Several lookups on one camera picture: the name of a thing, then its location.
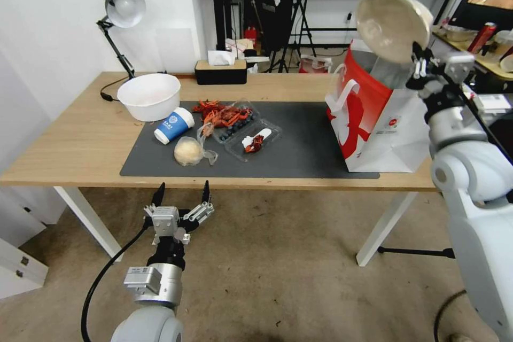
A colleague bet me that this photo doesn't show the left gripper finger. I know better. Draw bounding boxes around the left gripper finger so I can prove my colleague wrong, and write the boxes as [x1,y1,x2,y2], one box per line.
[144,181,166,221]
[181,180,215,235]

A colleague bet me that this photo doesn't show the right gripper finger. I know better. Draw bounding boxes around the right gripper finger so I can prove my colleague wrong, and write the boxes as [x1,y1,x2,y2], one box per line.
[410,42,426,79]
[424,48,443,75]

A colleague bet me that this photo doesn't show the round disposable takeout box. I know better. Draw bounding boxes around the round disposable takeout box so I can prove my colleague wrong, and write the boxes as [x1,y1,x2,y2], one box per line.
[355,0,435,65]

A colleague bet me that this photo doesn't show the bun in clear bag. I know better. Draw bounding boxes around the bun in clear bag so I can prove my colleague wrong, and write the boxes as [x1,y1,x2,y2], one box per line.
[173,125,220,168]

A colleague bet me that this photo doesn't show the white labelled box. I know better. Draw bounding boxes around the white labelled box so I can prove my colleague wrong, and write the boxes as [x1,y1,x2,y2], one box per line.
[476,93,513,115]

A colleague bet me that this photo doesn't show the red white delivery bag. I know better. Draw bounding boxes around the red white delivery bag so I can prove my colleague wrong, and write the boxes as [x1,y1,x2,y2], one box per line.
[324,38,432,174]

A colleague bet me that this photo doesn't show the red plastic bag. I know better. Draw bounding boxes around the red plastic bag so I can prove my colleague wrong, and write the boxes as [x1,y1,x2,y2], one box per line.
[299,54,333,75]

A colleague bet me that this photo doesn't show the black wood tissue box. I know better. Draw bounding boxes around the black wood tissue box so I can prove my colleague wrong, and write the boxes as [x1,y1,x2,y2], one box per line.
[195,50,248,86]

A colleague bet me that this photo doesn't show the wooden side table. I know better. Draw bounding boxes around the wooden side table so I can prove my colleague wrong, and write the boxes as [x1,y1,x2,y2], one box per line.
[432,26,513,83]

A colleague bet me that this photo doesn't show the red drink can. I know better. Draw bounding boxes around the red drink can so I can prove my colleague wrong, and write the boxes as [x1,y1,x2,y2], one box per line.
[468,22,498,55]

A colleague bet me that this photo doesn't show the small red crayfish piece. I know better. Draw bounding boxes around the small red crayfish piece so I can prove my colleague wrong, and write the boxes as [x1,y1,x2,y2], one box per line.
[244,135,265,153]

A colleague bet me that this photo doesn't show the blue white paper cup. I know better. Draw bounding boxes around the blue white paper cup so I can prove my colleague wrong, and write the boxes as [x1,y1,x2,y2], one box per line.
[153,107,196,145]

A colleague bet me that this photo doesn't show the blueberries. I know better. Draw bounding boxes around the blueberries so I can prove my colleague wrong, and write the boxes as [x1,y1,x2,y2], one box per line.
[219,114,257,142]

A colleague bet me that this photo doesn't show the clear plastic clamshell container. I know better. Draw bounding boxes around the clear plastic clamshell container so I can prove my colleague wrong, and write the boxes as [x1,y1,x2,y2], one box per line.
[211,98,284,163]

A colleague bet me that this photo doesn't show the red crayfish pile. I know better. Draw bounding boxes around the red crayfish pile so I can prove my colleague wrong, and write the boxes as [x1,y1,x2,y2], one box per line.
[192,99,257,129]

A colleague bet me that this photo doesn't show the wooden table with white legs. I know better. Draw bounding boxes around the wooden table with white legs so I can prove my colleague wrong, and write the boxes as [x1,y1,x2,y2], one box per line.
[0,71,442,267]

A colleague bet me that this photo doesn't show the large white bowl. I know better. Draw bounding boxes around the large white bowl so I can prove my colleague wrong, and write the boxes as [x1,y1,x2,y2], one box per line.
[116,73,182,122]

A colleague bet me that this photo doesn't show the dark grey table mat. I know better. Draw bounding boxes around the dark grey table mat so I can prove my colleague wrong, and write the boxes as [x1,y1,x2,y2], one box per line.
[120,100,380,179]

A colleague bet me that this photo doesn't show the black tripod stand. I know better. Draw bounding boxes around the black tripod stand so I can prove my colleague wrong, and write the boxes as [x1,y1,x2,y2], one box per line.
[266,0,318,74]

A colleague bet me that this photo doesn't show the white drawer cabinet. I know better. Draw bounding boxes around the white drawer cabinet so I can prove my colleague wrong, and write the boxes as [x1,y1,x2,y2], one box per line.
[0,188,68,300]

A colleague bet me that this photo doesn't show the black floor stand bar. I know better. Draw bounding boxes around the black floor stand bar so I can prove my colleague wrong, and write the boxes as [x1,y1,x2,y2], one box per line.
[377,246,456,260]

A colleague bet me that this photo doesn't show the black grey desk lamp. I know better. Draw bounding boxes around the black grey desk lamp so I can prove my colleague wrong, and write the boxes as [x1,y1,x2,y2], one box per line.
[95,0,147,103]

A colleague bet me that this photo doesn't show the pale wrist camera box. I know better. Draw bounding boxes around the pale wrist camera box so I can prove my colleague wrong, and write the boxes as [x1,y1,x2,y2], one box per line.
[444,51,476,83]
[151,205,180,238]

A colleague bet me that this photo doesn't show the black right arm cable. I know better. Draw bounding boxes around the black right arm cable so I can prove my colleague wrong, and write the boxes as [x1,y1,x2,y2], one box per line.
[432,60,513,160]

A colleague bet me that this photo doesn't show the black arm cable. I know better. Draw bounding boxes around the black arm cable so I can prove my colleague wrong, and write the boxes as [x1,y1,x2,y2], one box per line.
[81,220,156,342]
[432,60,513,160]

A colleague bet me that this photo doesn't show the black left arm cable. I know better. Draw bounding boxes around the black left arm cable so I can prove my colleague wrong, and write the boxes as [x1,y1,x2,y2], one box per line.
[81,220,156,342]

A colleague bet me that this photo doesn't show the black metal shelf frame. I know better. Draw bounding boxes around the black metal shelf frame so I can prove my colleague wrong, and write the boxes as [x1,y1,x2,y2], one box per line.
[209,0,246,52]

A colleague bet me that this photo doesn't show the black floor cable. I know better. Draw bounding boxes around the black floor cable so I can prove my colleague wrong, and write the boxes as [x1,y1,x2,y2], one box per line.
[434,289,468,342]

